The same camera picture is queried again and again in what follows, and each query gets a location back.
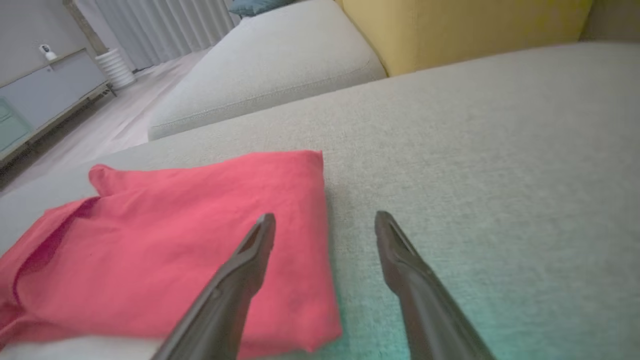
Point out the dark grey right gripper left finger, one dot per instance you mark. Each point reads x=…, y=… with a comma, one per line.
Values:
x=225, y=305

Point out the large grey fabric sofa chaise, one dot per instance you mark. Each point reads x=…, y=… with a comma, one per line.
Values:
x=500, y=175

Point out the grey pleated curtain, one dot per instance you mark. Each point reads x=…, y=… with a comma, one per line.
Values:
x=165, y=25

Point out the blue throw pillow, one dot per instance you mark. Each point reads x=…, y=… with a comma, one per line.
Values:
x=255, y=6

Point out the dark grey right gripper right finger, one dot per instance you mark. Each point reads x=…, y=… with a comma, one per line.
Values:
x=430, y=315

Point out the grey low cabinet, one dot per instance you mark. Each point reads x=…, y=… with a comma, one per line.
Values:
x=55, y=90

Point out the small white security camera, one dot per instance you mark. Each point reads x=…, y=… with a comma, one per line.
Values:
x=47, y=51

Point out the red shorts with white stripe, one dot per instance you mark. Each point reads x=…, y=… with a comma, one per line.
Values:
x=150, y=240

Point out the grey sofa seat cushion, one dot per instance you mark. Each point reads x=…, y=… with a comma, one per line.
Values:
x=270, y=65

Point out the brown beige floor rug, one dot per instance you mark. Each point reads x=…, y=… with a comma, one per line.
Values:
x=615, y=17

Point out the white ribbed cylinder appliance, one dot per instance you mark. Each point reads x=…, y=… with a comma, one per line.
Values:
x=116, y=70

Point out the yellow sofa backrest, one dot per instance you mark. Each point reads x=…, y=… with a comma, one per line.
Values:
x=465, y=30

